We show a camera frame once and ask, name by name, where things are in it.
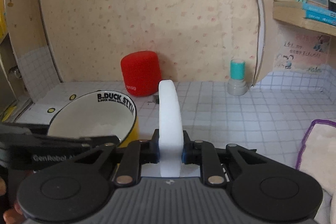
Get white sponge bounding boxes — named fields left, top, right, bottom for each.
left=158, top=80, right=183, bottom=177

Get yellow enamel bowl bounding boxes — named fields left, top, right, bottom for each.
left=48, top=90, right=139, bottom=147

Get person hand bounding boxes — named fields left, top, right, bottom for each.
left=1, top=178, right=25, bottom=224

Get red cylindrical speaker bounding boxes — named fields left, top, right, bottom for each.
left=120, top=51, right=162, bottom=97

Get white cloth purple edge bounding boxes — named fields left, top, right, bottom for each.
left=295, top=119, right=335, bottom=223

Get cartoon sticker lower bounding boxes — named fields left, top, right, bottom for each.
left=273, top=32, right=331, bottom=74

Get blue books on shelf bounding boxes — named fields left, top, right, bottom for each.
left=302, top=3, right=336, bottom=26

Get wooden wall shelf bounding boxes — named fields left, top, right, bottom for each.
left=273, top=1, right=335, bottom=36

